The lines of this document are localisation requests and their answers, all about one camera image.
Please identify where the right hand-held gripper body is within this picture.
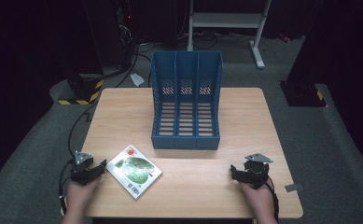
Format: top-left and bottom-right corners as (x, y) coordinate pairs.
(243, 152), (274, 190)

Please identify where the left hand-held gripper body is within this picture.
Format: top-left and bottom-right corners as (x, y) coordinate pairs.
(70, 151), (96, 186)

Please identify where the white book with green leaf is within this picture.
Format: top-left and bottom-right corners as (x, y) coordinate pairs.
(105, 144), (163, 200)

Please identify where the blue plastic file rack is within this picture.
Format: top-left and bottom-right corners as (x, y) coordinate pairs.
(150, 50), (224, 151)

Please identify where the person's left hand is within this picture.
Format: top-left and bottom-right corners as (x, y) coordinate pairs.
(64, 176), (102, 217)

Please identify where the person's right hand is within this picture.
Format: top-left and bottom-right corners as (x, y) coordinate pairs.
(239, 181), (278, 218)

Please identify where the grey tape piece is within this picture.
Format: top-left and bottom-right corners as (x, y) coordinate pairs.
(284, 183), (304, 193)

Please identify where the black yellow striped base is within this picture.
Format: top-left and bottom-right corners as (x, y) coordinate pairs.
(57, 73), (105, 106)
(279, 79), (328, 108)

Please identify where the white object on floor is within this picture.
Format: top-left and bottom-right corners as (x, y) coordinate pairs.
(130, 73), (146, 88)

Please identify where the dark equipment rack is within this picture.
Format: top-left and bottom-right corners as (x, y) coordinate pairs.
(115, 0), (140, 69)

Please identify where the white metal stand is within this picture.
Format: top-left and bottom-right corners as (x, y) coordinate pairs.
(187, 0), (272, 70)

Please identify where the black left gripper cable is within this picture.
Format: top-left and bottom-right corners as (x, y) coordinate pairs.
(57, 158), (77, 217)

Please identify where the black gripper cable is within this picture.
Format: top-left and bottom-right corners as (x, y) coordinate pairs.
(264, 175), (280, 222)
(57, 158), (77, 217)

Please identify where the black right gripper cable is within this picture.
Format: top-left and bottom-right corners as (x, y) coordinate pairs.
(264, 175), (280, 222)

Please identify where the thin black floor cable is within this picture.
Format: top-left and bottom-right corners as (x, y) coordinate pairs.
(67, 102), (99, 157)

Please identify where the thick black floor cable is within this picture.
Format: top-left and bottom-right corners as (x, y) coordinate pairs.
(98, 43), (155, 88)

